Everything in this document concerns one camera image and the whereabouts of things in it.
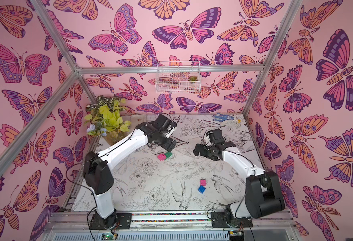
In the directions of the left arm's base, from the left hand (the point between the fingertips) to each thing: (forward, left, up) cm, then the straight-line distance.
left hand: (171, 142), depth 87 cm
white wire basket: (+37, -6, +19) cm, 42 cm away
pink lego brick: (-4, +6, -10) cm, 13 cm away
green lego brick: (-1, +3, -14) cm, 14 cm away
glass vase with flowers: (+12, +39, +8) cm, 42 cm away
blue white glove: (+32, -38, -13) cm, 51 cm away
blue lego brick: (-22, -17, -14) cm, 31 cm away
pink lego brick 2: (-18, -18, -13) cm, 29 cm away
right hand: (-3, -18, -5) cm, 19 cm away
